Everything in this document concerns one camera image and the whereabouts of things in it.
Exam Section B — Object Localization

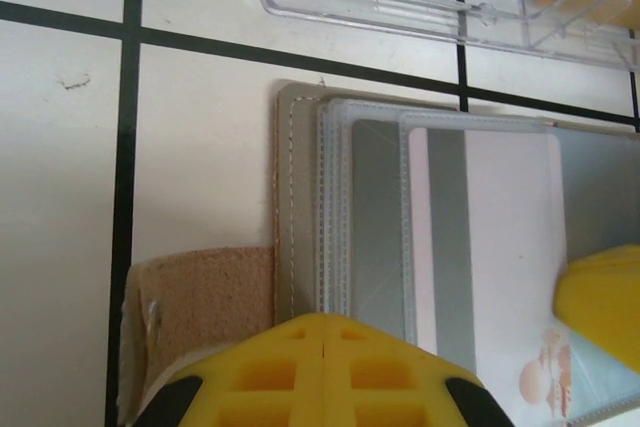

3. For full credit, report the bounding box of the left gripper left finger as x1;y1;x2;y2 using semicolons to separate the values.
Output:
159;311;325;427

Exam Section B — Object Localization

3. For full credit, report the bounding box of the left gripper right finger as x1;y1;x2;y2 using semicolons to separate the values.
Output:
322;311;517;427

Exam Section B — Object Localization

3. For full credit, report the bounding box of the clear acrylic card stand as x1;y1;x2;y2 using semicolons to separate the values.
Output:
257;0;640;73

